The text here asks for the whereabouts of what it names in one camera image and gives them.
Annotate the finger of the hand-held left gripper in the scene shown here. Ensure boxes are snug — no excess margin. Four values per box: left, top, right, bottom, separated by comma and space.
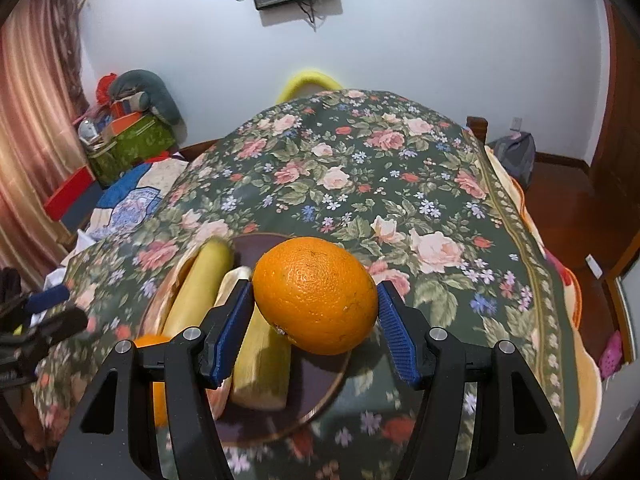
24, 284, 70, 314
0, 307, 90, 357

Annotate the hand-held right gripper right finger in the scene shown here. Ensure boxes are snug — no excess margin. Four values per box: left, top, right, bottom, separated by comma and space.
376, 281, 576, 480

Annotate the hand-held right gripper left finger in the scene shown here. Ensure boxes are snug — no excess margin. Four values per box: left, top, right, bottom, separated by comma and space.
50, 279, 257, 480

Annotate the orange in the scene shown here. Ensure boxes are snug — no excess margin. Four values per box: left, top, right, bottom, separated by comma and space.
252, 236, 380, 356
132, 333, 174, 429

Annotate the purple plate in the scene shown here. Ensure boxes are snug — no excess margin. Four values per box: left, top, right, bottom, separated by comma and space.
139, 232, 354, 444

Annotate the white cloth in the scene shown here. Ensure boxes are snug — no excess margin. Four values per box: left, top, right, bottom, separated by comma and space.
42, 267, 69, 294

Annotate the red box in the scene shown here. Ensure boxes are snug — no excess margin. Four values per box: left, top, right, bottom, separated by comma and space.
43, 167, 94, 221

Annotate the blue patchwork quilt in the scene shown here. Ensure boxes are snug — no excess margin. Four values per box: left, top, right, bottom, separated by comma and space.
75, 157, 191, 252

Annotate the floral blanket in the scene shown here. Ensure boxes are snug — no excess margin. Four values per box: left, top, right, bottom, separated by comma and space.
30, 88, 577, 480

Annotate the striped pink curtain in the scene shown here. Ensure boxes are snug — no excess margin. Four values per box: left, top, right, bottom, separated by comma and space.
0, 0, 91, 287

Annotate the orange cardboard box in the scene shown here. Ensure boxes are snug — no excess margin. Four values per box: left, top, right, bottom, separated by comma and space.
102, 112, 156, 139

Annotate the grey backpack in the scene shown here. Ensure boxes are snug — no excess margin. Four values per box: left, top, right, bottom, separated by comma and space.
487, 132, 537, 191

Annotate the pink slipper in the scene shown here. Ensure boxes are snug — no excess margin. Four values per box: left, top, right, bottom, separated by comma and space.
597, 332, 626, 379

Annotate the red bag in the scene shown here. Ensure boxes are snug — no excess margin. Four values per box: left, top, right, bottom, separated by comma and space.
96, 73, 119, 104

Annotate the grey plush toy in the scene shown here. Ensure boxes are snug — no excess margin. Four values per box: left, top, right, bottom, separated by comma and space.
108, 69, 182, 126

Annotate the yellow foam hoop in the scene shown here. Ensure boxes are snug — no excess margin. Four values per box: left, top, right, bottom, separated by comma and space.
275, 67, 344, 104

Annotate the brown wooden door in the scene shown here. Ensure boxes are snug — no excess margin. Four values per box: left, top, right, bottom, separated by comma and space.
589, 0, 640, 197

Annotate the wooden bed post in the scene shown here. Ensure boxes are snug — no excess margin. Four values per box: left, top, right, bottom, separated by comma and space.
466, 116, 489, 146

